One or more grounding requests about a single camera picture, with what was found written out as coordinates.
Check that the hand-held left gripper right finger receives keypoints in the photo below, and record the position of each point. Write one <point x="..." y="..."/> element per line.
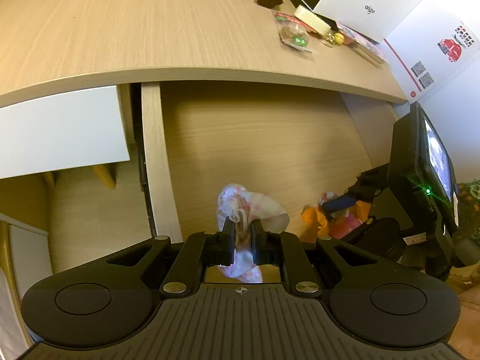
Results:
<point x="258" y="245"/>

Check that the orange dressed doll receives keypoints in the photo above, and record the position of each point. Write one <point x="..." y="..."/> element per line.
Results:
<point x="318" y="222"/>

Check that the pink white checked cloth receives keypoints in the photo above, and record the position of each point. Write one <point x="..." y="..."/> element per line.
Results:
<point x="258" y="204"/>

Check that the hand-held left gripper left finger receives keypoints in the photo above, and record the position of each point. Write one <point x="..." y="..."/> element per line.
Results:
<point x="228" y="240"/>

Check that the pink printed card pack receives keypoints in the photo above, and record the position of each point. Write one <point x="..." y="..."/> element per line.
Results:
<point x="360" y="39"/>

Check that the white red printed box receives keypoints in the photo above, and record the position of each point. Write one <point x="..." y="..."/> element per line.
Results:
<point x="431" y="60"/>

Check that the green patterned cloth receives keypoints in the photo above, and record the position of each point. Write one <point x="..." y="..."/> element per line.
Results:
<point x="470" y="189"/>

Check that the narrow white desk drawer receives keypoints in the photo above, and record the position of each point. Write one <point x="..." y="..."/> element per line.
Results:
<point x="56" y="131"/>

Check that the white rectangular block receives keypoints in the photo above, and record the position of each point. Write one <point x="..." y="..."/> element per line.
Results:
<point x="309" y="17"/>

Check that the clear bag with green bits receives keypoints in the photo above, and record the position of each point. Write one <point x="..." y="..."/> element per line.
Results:
<point x="290" y="32"/>

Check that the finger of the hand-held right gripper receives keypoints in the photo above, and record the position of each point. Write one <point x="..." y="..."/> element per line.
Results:
<point x="339" y="203"/>
<point x="370" y="220"/>

